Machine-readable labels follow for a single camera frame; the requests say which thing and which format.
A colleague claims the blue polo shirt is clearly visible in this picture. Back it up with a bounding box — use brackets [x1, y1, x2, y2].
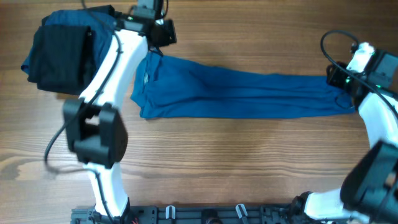
[131, 54, 355, 119]

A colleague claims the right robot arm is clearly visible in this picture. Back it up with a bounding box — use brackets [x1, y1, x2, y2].
[286, 42, 397, 223]

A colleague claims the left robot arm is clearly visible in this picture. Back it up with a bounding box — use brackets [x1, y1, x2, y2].
[63, 0, 176, 223]

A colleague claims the navy blue folded garment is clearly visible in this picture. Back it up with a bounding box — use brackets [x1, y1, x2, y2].
[21, 9, 119, 75]

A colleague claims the left black cable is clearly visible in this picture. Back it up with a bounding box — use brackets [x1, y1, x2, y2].
[43, 0, 125, 224]

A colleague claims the black cable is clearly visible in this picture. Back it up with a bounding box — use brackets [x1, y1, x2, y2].
[43, 0, 125, 224]
[319, 29, 398, 119]

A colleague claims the right black cable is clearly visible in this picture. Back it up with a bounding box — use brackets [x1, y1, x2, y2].
[319, 29, 398, 119]

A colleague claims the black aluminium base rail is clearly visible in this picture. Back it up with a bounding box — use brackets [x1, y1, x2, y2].
[70, 204, 349, 224]

